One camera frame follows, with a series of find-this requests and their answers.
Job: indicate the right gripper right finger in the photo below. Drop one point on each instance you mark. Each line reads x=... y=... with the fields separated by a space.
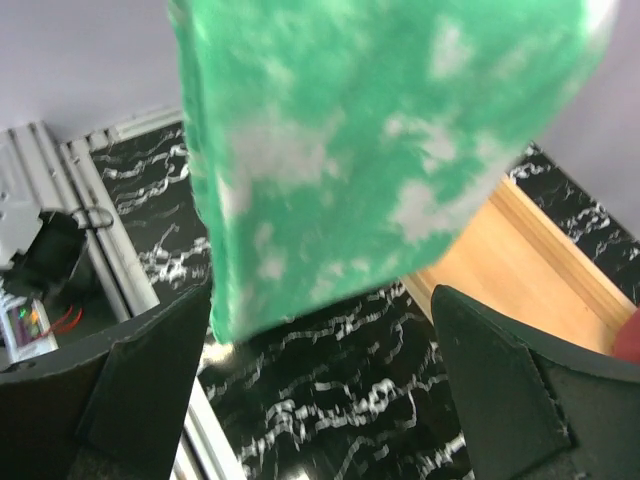
x=531 y=405

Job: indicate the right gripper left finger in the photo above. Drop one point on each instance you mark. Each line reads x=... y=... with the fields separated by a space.
x=109 y=406

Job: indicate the green tie-dye trousers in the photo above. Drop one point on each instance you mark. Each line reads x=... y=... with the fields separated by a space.
x=334 y=146

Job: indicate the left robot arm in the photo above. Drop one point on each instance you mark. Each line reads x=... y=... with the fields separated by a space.
x=44 y=252

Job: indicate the maroon tank top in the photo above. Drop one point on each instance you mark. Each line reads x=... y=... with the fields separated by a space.
x=627 y=342

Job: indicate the aluminium mounting rail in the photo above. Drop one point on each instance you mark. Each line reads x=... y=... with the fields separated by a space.
x=150 y=248

